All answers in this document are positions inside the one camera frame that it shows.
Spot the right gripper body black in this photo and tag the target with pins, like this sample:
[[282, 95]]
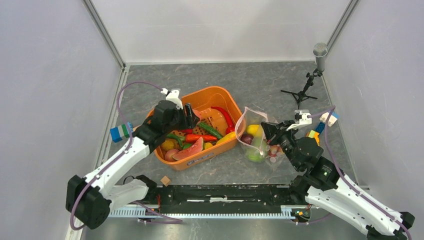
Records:
[[286, 138]]

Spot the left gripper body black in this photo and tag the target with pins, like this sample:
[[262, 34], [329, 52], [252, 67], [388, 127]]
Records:
[[178, 123]]

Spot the yellow mango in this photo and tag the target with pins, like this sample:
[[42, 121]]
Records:
[[254, 129]]

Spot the red cherry bunch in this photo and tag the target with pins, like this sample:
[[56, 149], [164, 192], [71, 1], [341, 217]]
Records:
[[274, 153]]

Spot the clear zip top bag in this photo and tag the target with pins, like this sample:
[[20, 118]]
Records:
[[250, 116]]

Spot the dark purple plum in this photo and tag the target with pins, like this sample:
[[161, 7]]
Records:
[[247, 138]]

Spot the green round fruit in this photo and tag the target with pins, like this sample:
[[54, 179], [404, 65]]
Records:
[[256, 155]]

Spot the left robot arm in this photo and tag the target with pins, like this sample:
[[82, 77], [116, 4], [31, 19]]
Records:
[[91, 198]]

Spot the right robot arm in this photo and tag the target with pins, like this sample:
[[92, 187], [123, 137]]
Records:
[[325, 186]]

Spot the long red chili pepper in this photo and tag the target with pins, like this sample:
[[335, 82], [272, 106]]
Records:
[[192, 138]]

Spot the small yellow fruit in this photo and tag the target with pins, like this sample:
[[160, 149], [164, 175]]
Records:
[[168, 145]]

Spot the watermelon slice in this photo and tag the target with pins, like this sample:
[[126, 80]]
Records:
[[194, 149]]

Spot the orange yellow toy block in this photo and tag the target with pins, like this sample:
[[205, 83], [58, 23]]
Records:
[[315, 134]]

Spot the green cucumber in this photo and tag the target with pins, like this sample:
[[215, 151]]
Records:
[[210, 130]]

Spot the peach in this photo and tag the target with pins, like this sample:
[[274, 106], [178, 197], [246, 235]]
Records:
[[169, 155]]

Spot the white blue toy block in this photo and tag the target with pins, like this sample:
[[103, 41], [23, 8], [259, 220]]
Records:
[[328, 119]]

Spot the blue green white block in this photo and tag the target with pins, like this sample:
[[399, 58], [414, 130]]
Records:
[[121, 132]]

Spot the small wooden cube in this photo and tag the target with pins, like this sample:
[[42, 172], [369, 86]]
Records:
[[166, 181]]

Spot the microphone on tripod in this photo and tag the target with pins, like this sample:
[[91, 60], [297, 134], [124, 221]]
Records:
[[320, 51]]

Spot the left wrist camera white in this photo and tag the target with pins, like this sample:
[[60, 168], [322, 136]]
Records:
[[173, 95]]

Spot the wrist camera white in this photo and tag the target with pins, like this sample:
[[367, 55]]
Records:
[[173, 95], [302, 118]]

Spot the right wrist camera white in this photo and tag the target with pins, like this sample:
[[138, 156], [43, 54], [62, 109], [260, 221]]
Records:
[[302, 118]]

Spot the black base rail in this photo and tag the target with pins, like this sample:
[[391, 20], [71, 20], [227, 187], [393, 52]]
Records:
[[222, 199]]

